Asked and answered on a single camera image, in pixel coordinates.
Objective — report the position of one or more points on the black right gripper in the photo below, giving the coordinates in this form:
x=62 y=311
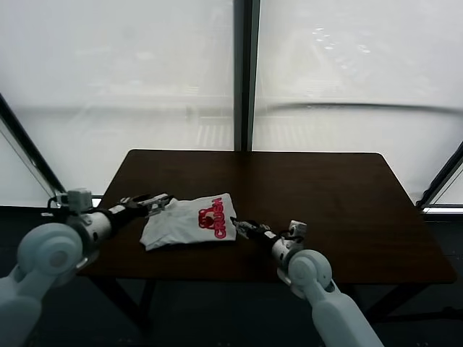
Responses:
x=262 y=233

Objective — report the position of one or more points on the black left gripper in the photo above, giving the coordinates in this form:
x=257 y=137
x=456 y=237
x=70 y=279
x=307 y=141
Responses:
x=123 y=214

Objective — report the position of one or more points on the white t-shirt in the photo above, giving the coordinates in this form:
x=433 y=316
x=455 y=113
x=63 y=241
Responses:
x=188 y=224

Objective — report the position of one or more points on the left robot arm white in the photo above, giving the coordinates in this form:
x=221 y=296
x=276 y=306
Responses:
x=54 y=253

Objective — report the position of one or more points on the dark vertical window mullion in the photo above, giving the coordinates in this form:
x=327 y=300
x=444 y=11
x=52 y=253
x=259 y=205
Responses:
x=247 y=72

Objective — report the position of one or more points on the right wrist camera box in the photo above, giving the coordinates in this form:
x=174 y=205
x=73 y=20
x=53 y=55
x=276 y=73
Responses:
x=297 y=228

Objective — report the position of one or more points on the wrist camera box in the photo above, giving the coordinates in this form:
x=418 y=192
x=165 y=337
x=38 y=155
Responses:
x=297 y=228
x=77 y=199

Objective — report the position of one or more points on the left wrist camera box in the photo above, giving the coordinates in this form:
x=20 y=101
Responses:
x=77 y=199

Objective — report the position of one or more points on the slanted dark frame post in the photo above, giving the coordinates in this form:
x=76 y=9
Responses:
x=437 y=182
x=36 y=153

